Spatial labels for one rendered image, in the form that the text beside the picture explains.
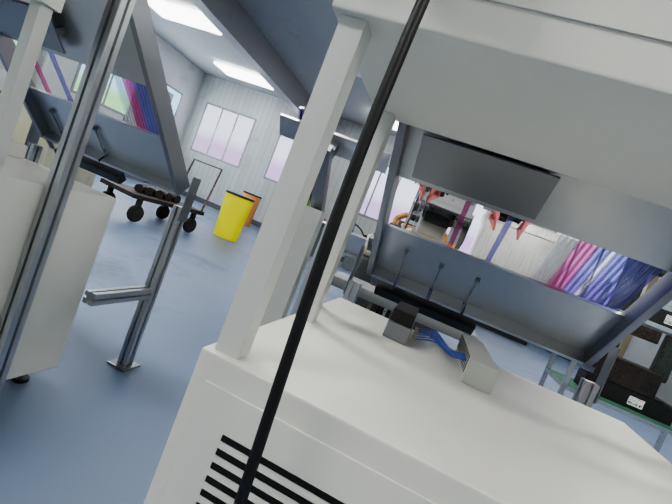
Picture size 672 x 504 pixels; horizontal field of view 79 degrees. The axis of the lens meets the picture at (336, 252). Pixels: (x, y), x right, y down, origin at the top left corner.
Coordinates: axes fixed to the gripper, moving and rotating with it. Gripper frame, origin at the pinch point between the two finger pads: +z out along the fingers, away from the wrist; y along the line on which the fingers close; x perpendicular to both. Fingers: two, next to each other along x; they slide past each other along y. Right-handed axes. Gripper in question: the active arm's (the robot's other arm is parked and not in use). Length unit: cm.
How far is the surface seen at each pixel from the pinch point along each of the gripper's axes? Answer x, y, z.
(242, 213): 360, -261, -214
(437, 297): 30.7, 14.0, 7.0
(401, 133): -20.6, -9.1, 4.0
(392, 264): 27.4, -2.8, 4.4
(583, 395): 35, 61, 15
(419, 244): 14.6, 3.0, 3.2
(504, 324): 30.5, 35.0, 6.4
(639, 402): 194, 169, -90
